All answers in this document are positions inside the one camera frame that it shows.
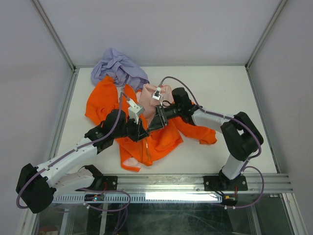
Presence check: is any purple cable under rail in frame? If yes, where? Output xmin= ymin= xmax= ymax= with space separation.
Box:
xmin=78 ymin=188 xmax=132 ymax=235

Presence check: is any white slotted cable duct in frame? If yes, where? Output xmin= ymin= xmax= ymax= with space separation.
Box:
xmin=53 ymin=192 xmax=222 ymax=204

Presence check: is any left aluminium frame post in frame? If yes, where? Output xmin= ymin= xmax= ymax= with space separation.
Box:
xmin=31 ymin=0 xmax=77 ymax=71

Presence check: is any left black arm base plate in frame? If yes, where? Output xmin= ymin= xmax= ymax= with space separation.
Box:
xmin=97 ymin=175 xmax=118 ymax=191

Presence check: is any black connector with yellow plug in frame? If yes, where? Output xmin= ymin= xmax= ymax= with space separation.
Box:
xmin=221 ymin=194 xmax=238 ymax=207

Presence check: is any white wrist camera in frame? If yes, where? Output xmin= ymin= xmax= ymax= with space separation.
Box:
xmin=127 ymin=98 xmax=145 ymax=124
xmin=152 ymin=86 xmax=163 ymax=103

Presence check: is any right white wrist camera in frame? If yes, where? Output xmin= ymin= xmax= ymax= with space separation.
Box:
xmin=152 ymin=86 xmax=163 ymax=103

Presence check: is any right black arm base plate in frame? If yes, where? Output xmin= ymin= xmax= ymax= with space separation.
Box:
xmin=203 ymin=175 xmax=248 ymax=191

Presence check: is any small electronics board with leds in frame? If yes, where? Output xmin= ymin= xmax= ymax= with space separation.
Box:
xmin=84 ymin=194 xmax=106 ymax=202

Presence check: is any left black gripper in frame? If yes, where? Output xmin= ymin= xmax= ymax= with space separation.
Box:
xmin=112 ymin=115 xmax=149 ymax=142

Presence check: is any right aluminium frame post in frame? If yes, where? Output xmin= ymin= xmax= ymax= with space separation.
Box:
xmin=245 ymin=0 xmax=289 ymax=71

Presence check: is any aluminium mounting rail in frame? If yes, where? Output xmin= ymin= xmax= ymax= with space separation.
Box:
xmin=56 ymin=173 xmax=293 ymax=194

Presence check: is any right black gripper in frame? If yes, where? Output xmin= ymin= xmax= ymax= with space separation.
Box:
xmin=146 ymin=105 xmax=181 ymax=133

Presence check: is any orange jacket with pink lining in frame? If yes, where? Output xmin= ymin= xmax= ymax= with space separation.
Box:
xmin=85 ymin=76 xmax=217 ymax=172

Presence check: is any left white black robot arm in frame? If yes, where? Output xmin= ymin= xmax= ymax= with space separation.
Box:
xmin=16 ymin=109 xmax=149 ymax=213

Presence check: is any aluminium frame post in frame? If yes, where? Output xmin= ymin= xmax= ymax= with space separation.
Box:
xmin=31 ymin=0 xmax=77 ymax=71
xmin=245 ymin=0 xmax=289 ymax=71

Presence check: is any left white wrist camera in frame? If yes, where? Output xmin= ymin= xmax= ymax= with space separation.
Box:
xmin=127 ymin=98 xmax=145 ymax=124

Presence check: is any crumpled lavender garment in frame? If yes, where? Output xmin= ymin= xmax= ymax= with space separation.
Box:
xmin=90 ymin=48 xmax=150 ymax=91

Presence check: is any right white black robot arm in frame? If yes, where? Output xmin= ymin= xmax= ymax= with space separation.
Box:
xmin=148 ymin=87 xmax=264 ymax=189

